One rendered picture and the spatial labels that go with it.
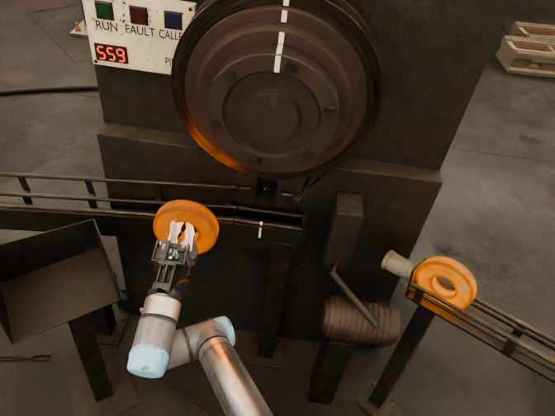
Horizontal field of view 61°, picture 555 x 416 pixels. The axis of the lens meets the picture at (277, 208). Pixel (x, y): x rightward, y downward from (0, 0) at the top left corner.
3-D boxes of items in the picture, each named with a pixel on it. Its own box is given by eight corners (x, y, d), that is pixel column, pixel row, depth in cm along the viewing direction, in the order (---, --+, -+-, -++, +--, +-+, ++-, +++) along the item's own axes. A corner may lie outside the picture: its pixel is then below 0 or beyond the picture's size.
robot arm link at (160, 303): (179, 327, 100) (141, 322, 100) (184, 306, 103) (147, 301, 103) (174, 315, 94) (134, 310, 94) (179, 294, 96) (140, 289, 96)
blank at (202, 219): (150, 196, 110) (146, 205, 107) (216, 200, 109) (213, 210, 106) (162, 243, 120) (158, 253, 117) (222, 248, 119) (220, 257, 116)
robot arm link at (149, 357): (125, 375, 95) (123, 366, 88) (139, 322, 100) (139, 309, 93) (164, 381, 96) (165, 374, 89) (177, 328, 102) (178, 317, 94)
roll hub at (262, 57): (209, 149, 112) (210, 34, 93) (326, 166, 112) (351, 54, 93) (204, 163, 108) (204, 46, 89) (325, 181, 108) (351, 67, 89)
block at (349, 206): (321, 244, 150) (335, 187, 134) (346, 248, 150) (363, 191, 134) (320, 270, 142) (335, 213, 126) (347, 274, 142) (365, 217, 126)
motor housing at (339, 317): (302, 371, 178) (327, 284, 142) (359, 379, 178) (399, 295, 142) (300, 404, 169) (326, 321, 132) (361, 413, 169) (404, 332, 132)
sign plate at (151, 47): (96, 60, 120) (83, -14, 108) (196, 74, 120) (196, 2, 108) (92, 64, 118) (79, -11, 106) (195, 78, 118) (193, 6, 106)
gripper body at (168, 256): (191, 240, 101) (178, 292, 95) (195, 257, 109) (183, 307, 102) (156, 235, 101) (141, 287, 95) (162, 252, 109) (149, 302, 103)
